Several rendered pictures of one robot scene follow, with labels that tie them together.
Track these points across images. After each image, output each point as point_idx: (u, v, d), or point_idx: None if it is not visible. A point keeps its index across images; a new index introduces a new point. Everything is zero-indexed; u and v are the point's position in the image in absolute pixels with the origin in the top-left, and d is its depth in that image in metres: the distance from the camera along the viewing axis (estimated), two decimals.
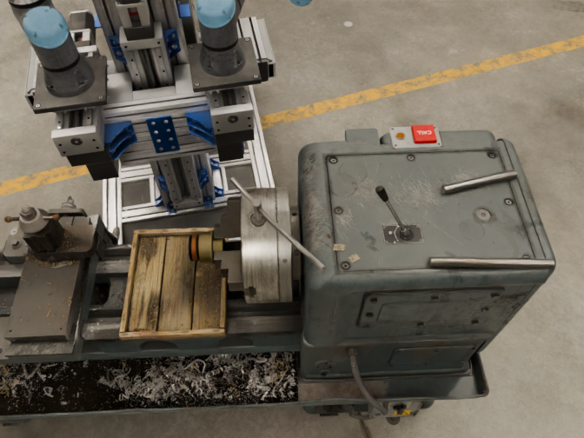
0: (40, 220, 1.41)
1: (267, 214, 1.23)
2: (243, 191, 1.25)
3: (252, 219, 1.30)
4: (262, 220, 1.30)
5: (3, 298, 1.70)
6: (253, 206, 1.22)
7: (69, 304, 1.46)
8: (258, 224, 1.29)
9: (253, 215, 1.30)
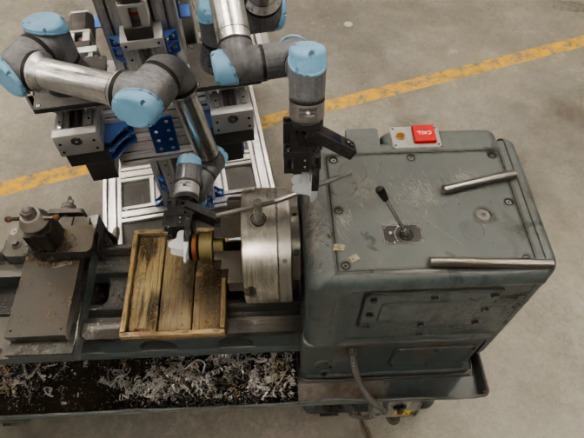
0: (40, 220, 1.41)
1: (269, 200, 1.24)
2: (236, 209, 1.23)
3: (256, 223, 1.29)
4: (261, 216, 1.30)
5: (3, 298, 1.70)
6: (258, 207, 1.22)
7: (69, 304, 1.46)
8: (263, 221, 1.30)
9: (253, 222, 1.29)
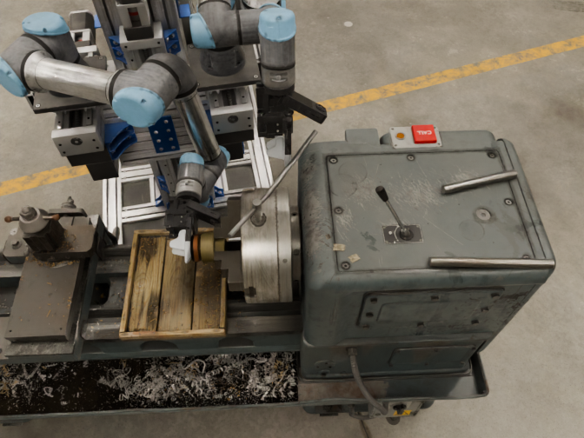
0: (40, 220, 1.41)
1: (264, 195, 1.25)
2: (243, 219, 1.22)
3: (260, 223, 1.29)
4: None
5: (3, 298, 1.70)
6: (260, 205, 1.23)
7: (69, 304, 1.46)
8: (264, 217, 1.30)
9: (255, 223, 1.29)
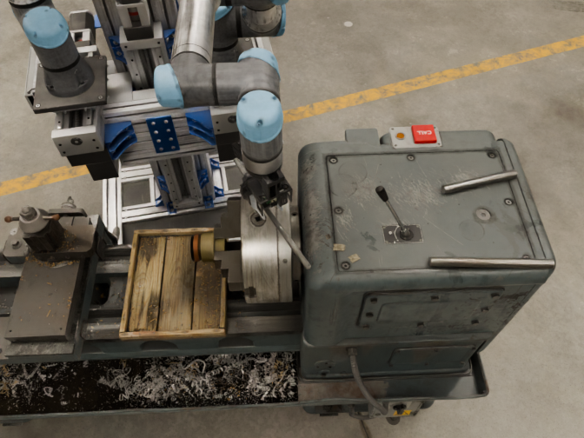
0: (40, 220, 1.41)
1: None
2: (244, 174, 1.19)
3: (252, 218, 1.30)
4: (262, 221, 1.30)
5: (3, 298, 1.70)
6: None
7: (69, 304, 1.46)
8: (256, 224, 1.29)
9: (254, 215, 1.30)
